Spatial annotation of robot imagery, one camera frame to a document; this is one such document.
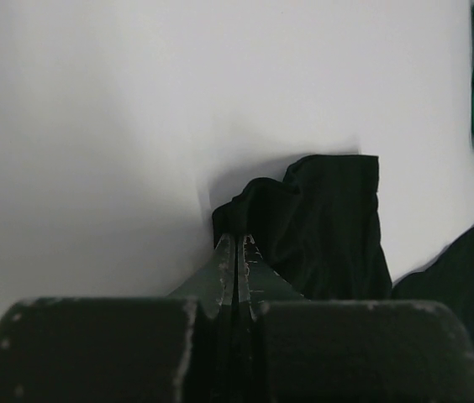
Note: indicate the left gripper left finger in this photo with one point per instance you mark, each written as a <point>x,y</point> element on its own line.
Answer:
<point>143,349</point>

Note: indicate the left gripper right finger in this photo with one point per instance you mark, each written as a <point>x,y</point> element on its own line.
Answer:
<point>297,350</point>

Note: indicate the black t-shirt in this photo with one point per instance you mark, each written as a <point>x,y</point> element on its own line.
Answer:
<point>319,228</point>

